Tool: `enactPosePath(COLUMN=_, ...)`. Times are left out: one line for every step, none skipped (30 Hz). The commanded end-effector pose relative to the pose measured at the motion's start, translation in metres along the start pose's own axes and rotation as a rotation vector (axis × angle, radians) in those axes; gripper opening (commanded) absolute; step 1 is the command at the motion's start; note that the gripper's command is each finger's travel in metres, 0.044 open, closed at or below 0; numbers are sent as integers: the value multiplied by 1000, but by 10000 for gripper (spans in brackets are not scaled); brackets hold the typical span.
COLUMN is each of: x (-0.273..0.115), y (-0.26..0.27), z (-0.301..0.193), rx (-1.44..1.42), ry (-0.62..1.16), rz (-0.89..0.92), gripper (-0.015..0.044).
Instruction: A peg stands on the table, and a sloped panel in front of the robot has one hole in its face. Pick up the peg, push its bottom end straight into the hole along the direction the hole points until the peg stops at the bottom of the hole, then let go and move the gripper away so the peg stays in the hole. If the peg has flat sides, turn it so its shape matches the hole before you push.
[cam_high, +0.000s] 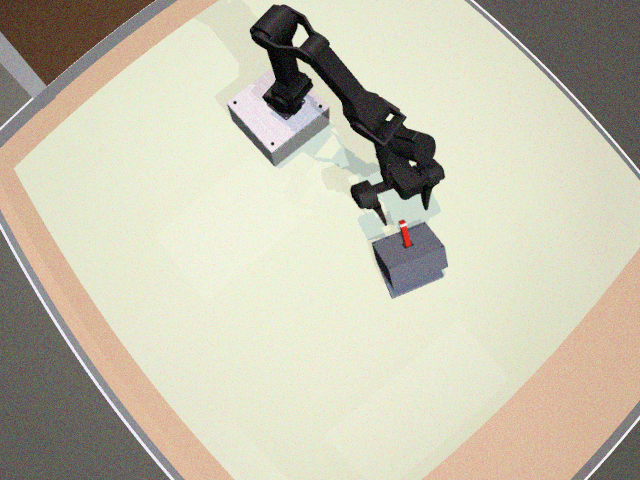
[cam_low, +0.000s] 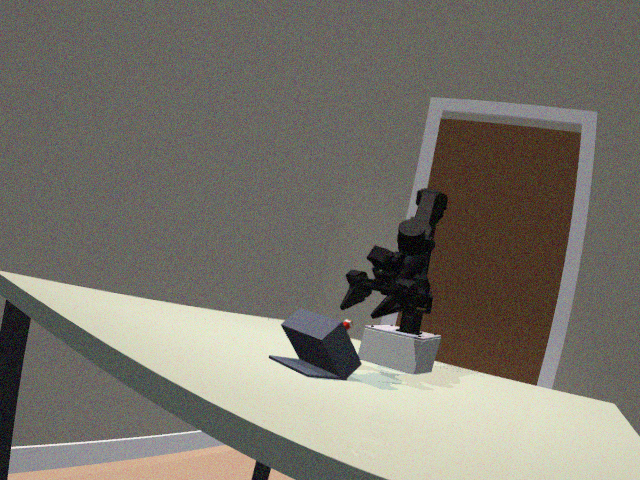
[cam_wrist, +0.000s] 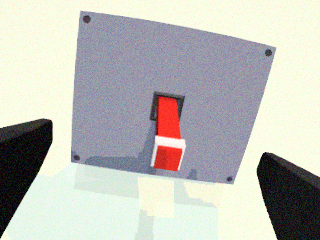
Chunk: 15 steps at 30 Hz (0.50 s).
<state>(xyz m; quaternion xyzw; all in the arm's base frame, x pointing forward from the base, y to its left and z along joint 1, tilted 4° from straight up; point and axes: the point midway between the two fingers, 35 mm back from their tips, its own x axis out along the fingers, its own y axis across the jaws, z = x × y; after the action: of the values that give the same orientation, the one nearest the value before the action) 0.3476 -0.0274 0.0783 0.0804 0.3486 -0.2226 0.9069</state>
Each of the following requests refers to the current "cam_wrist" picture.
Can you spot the grey sloped panel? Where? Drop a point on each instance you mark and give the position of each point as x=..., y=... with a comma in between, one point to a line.
x=123, y=65

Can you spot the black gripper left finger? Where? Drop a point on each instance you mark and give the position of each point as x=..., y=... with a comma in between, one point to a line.
x=23, y=148

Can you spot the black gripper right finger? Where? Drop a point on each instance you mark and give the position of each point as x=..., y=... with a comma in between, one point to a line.
x=291, y=196

